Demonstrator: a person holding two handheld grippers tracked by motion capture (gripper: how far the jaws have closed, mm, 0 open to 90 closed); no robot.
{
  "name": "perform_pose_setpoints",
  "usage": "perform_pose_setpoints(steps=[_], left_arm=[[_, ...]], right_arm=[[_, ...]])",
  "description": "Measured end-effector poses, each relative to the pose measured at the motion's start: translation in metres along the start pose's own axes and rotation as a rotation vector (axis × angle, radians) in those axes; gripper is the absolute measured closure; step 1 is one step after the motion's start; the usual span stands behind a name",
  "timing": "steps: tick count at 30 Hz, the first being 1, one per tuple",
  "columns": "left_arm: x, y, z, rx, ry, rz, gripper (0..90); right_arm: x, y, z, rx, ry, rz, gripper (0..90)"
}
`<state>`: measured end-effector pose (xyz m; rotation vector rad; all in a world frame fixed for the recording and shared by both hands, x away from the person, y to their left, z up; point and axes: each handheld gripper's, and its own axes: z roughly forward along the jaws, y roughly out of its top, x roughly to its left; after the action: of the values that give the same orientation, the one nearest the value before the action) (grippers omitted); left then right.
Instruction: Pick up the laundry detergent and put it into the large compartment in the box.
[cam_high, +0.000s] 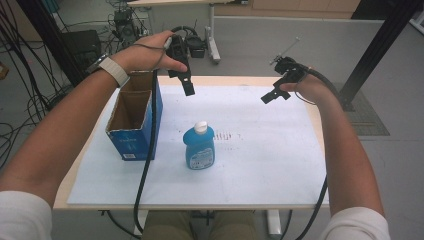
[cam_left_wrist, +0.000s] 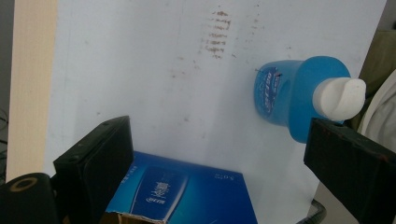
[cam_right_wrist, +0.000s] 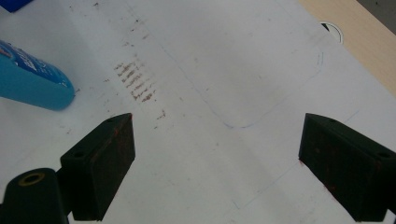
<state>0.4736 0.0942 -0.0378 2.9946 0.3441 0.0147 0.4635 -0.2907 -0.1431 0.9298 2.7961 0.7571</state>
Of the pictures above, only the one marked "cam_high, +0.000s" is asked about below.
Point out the white table leg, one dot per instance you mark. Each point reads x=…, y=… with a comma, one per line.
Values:
x=273, y=223
x=141, y=221

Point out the white background desk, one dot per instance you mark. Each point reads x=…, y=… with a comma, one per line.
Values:
x=213, y=36

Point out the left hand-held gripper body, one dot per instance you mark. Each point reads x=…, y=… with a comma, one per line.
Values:
x=178, y=50

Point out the person's white left sleeve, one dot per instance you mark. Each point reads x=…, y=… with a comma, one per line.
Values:
x=20, y=216

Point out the person's left hand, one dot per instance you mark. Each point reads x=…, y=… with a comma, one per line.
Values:
x=143, y=55

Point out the black metal frame post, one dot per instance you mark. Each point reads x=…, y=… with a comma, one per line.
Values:
x=366, y=56
x=46, y=36

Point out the white table mat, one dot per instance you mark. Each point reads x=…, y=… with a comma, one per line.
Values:
x=260, y=160

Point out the grey floor mat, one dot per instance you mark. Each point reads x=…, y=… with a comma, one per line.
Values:
x=366, y=120

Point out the person's white right sleeve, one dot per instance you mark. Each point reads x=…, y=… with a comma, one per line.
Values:
x=356, y=225

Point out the person's right hand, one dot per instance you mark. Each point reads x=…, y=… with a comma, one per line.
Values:
x=310, y=90

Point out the thin metal rod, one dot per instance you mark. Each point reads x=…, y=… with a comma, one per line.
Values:
x=287, y=49

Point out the wristwatch with white band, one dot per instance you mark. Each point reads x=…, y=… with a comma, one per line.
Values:
x=111, y=70

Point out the blue bottle with white cap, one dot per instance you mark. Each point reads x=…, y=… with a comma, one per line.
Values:
x=199, y=148

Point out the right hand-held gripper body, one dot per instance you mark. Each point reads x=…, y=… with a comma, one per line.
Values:
x=288, y=68

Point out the person's white sleeve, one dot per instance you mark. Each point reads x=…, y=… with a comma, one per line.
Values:
x=20, y=216
x=356, y=225

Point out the blue cardboard box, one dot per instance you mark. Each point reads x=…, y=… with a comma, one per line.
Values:
x=133, y=136

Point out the black box on floor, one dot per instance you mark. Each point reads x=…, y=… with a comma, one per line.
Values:
x=83, y=46

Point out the person's olive trousers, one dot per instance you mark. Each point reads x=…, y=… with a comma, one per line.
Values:
x=166, y=226

